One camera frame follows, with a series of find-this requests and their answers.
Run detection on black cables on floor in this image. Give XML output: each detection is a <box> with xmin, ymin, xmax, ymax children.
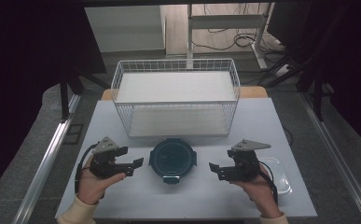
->
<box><xmin>191</xmin><ymin>3</ymin><xmax>289</xmax><ymax>63</ymax></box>

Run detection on person's right hand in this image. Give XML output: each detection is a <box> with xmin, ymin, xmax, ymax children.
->
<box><xmin>230</xmin><ymin>164</ymin><xmax>284</xmax><ymax>218</ymax></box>

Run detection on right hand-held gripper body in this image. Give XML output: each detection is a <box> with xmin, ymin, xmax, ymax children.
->
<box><xmin>229</xmin><ymin>138</ymin><xmax>271</xmax><ymax>182</ymax></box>

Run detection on aluminium rail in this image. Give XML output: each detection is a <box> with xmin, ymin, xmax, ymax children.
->
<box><xmin>11</xmin><ymin>94</ymin><xmax>82</xmax><ymax>224</ymax></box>
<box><xmin>299</xmin><ymin>92</ymin><xmax>361</xmax><ymax>224</ymax></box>

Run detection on right hand-held gripper black cable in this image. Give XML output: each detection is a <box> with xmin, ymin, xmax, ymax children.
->
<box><xmin>257</xmin><ymin>161</ymin><xmax>279</xmax><ymax>206</ymax></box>

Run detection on black metal stand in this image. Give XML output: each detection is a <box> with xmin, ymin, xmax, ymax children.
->
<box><xmin>258</xmin><ymin>55</ymin><xmax>326</xmax><ymax>122</ymax></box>
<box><xmin>60</xmin><ymin>73</ymin><xmax>111</xmax><ymax>122</ymax></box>

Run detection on person's left hand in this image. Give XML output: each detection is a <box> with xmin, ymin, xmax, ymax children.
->
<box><xmin>76</xmin><ymin>157</ymin><xmax>127</xmax><ymax>205</ymax></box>

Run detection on white metal desk frame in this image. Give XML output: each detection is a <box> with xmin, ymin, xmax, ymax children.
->
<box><xmin>187</xmin><ymin>3</ymin><xmax>274</xmax><ymax>69</ymax></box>

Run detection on dark curtain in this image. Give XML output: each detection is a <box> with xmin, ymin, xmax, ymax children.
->
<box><xmin>268</xmin><ymin>0</ymin><xmax>361</xmax><ymax>157</ymax></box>
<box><xmin>0</xmin><ymin>0</ymin><xmax>107</xmax><ymax>200</ymax></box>

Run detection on thin black floor cable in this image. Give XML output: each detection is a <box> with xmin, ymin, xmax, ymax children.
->
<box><xmin>282</xmin><ymin>125</ymin><xmax>294</xmax><ymax>147</ymax></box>

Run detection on left hand-held gripper black cable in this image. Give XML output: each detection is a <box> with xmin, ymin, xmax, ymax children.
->
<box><xmin>74</xmin><ymin>143</ymin><xmax>98</xmax><ymax>194</ymax></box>

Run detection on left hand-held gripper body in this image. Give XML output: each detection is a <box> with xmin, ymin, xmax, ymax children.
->
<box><xmin>89</xmin><ymin>136</ymin><xmax>121</xmax><ymax>180</ymax></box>

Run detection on hand-held gripper black cable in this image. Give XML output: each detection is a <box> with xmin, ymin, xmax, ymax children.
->
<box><xmin>74</xmin><ymin>143</ymin><xmax>98</xmax><ymax>194</ymax></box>
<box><xmin>257</xmin><ymin>161</ymin><xmax>279</xmax><ymax>206</ymax></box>

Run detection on white power strip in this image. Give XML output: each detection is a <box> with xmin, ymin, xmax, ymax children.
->
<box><xmin>274</xmin><ymin>63</ymin><xmax>291</xmax><ymax>77</ymax></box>

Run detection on white wire shelf rack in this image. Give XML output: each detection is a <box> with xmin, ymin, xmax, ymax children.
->
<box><xmin>110</xmin><ymin>58</ymin><xmax>241</xmax><ymax>138</ymax></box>

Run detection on round container dark blue lid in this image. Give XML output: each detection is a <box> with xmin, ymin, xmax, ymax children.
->
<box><xmin>148</xmin><ymin>138</ymin><xmax>198</xmax><ymax>185</ymax></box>

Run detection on clear rectangular plastic container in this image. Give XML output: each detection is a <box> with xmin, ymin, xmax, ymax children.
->
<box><xmin>258</xmin><ymin>157</ymin><xmax>293</xmax><ymax>195</ymax></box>

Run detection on white cabinet panel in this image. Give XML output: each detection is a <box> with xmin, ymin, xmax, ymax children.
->
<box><xmin>84</xmin><ymin>5</ymin><xmax>167</xmax><ymax>53</ymax></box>

